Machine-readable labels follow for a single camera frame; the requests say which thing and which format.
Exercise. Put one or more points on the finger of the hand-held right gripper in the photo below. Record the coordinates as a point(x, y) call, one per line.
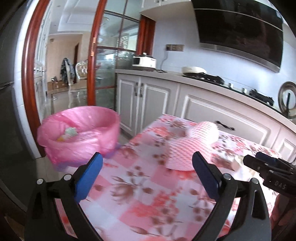
point(266, 157)
point(254, 163)

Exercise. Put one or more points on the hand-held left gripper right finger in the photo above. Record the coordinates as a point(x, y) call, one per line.
point(207, 176)

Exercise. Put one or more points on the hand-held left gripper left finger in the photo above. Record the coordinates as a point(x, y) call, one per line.
point(89, 176)

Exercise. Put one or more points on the white tissue pack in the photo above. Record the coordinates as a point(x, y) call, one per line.
point(232, 163)

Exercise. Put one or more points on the large pink foam net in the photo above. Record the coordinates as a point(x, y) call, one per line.
point(185, 154)

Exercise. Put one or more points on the pink bag lined bin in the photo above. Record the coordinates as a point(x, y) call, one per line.
point(92, 139)

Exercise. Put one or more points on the green wavy striped cloth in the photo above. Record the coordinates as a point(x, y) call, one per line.
point(70, 132)

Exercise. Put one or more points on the person's right hand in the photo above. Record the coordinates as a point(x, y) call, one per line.
point(277, 213)

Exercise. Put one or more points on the small pink foam net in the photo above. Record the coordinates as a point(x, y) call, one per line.
point(204, 132)

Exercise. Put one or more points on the pink floral tablecloth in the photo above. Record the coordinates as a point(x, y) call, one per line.
point(138, 185)

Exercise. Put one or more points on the black gas stove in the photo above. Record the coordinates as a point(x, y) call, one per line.
point(261, 96)

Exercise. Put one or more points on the steel pot lid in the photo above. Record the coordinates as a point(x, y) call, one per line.
point(283, 92)

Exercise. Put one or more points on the white kitchen cabinet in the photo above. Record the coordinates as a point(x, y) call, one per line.
point(166, 99)

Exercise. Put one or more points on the dark grey refrigerator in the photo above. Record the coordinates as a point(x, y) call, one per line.
point(11, 115)

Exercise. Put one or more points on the ornate white chair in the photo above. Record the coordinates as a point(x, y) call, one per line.
point(81, 71)

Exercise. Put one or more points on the cream frying pan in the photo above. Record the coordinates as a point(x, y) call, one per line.
point(193, 70)

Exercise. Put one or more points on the wood framed glass door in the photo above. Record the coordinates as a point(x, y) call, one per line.
point(108, 69)

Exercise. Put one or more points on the patterned hanging garment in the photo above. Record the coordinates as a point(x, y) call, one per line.
point(66, 69)

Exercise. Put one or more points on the black range hood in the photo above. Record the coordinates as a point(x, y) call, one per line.
point(240, 32)

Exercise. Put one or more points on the white rice cooker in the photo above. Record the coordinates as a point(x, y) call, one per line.
point(145, 61)

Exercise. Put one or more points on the brown wooden panel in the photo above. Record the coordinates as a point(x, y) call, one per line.
point(145, 34)

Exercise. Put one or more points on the brown wooden door frame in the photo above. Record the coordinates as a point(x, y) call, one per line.
point(31, 81)

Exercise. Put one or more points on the metal wall outlet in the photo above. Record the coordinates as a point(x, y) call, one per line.
point(175, 47)

